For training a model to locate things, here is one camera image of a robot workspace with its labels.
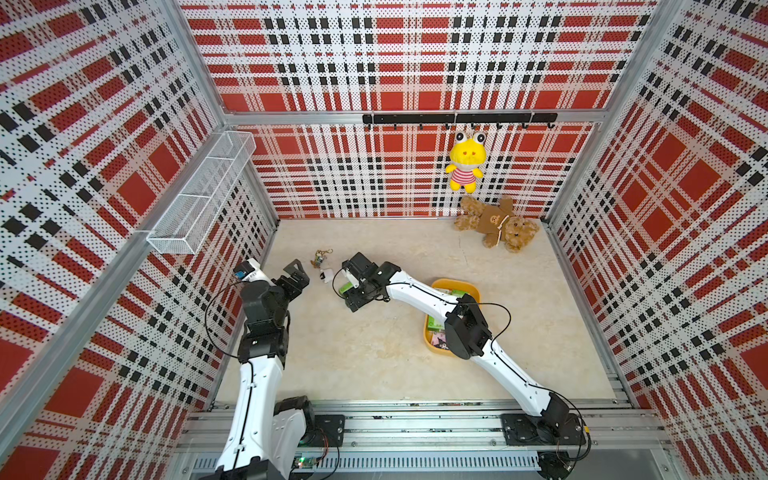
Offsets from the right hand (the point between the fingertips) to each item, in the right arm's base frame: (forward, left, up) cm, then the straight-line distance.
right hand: (360, 296), depth 97 cm
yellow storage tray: (0, -37, +2) cm, 37 cm away
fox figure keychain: (+17, +17, -1) cm, 24 cm away
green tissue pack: (-1, -32, +2) cm, 32 cm away
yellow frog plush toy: (+31, -35, +32) cm, 57 cm away
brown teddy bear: (+28, -50, +4) cm, 57 cm away
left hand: (-3, +15, +20) cm, 26 cm away
